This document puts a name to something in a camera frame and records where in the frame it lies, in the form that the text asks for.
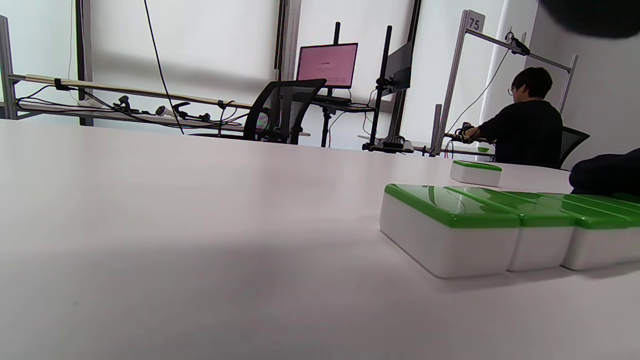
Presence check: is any person's left hand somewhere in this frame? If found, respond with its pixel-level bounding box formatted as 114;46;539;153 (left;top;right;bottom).
539;0;640;39

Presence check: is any person's right hand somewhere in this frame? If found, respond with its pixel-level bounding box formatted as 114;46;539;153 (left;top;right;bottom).
569;148;640;197

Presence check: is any dark monitor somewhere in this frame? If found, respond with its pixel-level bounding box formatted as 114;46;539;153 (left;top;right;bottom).
385;40;415;96

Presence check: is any black monitor stand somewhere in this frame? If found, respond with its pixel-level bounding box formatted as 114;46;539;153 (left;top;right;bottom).
362;25;415;153
320;21;342;149

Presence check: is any black keyboard shelf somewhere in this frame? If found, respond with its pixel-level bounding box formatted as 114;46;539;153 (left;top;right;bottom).
292;97;377;114

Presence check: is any monitor with pink screen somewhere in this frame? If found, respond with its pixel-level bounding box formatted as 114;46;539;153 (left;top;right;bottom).
296;42;359;90

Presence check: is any black keyboard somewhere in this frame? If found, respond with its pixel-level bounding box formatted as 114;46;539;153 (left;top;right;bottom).
292;93;354;107

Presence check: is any black mesh office chair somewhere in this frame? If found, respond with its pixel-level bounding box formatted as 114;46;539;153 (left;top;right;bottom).
189;78;328;146

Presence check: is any white desk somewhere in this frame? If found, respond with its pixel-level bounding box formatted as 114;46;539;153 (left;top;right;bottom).
15;100;312;138

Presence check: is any aluminium frame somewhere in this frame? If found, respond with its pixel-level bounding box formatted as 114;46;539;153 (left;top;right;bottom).
0;15;18;121
431;9;580;157

